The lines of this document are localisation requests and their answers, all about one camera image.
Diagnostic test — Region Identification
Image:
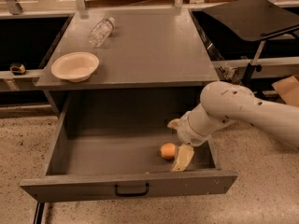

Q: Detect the black drawer handle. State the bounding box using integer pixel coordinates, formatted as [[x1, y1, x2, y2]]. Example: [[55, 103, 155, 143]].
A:
[[114, 183, 150, 198]]

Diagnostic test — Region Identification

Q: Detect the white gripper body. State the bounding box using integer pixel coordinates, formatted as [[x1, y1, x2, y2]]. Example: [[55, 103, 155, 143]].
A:
[[177, 111, 208, 147]]

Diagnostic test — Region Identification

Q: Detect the brown cardboard box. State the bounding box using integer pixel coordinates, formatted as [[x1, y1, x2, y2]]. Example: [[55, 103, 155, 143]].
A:
[[272, 76, 299, 106]]

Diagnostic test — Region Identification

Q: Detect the grey cabinet counter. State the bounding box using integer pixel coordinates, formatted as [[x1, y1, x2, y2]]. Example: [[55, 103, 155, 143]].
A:
[[36, 7, 218, 91]]

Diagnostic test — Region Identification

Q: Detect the yellow black tape measure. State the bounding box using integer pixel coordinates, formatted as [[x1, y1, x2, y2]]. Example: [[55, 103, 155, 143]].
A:
[[10, 63, 26, 75]]

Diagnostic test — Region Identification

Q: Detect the orange fruit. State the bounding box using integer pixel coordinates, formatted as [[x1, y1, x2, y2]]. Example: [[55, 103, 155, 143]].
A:
[[160, 143, 176, 160]]

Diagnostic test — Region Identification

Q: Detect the grey open top drawer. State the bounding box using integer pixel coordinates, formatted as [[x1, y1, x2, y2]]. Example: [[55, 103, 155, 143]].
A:
[[21, 88, 237, 203]]

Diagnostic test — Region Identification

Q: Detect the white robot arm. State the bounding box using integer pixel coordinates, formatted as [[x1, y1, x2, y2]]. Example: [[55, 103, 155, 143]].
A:
[[167, 81, 299, 172]]

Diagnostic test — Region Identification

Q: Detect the clear plastic water bottle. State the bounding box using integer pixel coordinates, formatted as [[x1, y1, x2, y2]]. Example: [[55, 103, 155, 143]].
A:
[[88, 17, 115, 48]]

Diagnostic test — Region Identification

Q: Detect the black tray on stand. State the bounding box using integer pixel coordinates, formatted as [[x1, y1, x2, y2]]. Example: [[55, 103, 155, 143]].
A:
[[203, 0, 299, 86]]

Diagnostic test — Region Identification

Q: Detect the white paper bowl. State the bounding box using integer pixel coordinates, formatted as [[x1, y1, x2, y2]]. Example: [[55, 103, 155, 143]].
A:
[[50, 52, 100, 82]]

